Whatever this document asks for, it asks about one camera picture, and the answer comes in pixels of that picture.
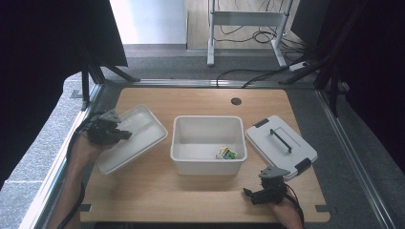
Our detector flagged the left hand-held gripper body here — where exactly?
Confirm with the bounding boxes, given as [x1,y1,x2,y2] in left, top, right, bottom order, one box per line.
[85,109,123,146]

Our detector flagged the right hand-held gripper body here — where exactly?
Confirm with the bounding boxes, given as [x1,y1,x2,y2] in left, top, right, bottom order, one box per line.
[258,165,291,205]

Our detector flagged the white plastic tray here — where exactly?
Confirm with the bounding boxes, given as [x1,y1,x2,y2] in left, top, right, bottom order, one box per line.
[95,104,169,176]

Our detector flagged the small green white carton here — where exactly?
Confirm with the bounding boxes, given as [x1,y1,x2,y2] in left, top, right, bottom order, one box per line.
[215,145,239,160]

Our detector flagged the white plastic storage box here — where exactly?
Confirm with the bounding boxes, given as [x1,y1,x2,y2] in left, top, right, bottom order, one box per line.
[169,114,248,177]

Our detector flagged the person's left hand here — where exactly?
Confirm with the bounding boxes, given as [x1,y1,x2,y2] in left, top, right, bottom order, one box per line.
[70,133,106,166]

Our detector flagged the person's right hand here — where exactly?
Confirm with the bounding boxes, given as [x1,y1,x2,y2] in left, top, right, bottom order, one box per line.
[268,200,303,225]

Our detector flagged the black metal stand legs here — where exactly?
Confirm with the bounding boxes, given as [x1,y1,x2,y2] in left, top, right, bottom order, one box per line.
[79,47,141,111]
[278,47,340,117]

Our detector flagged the black curtain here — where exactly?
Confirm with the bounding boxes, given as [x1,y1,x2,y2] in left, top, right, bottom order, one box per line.
[0,0,129,189]
[313,0,405,176]

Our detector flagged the white power strip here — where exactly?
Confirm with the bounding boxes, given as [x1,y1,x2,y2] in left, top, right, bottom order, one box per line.
[288,61,309,73]

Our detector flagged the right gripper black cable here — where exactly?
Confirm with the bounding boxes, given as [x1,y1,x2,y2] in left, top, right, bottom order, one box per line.
[285,184,306,225]

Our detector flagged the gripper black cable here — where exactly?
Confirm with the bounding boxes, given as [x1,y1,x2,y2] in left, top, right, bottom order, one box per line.
[285,184,306,225]
[56,111,103,229]

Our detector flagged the white lid with black handle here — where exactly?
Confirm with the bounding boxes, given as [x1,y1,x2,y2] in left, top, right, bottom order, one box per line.
[244,114,319,180]

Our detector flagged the aluminium floor rail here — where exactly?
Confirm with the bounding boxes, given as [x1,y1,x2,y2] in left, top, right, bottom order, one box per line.
[314,89,398,229]
[127,78,314,89]
[18,83,104,229]

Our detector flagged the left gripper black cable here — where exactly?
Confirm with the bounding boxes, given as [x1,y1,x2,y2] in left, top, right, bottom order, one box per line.
[56,111,103,229]

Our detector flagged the long black floor cable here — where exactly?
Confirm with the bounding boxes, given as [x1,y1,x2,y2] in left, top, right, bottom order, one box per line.
[216,67,291,89]

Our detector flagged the tangle of black floor cables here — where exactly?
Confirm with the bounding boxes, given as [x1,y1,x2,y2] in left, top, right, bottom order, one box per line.
[216,0,309,54]

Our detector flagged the white metal stand frame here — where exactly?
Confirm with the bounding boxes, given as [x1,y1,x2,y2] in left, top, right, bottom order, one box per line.
[206,0,294,68]

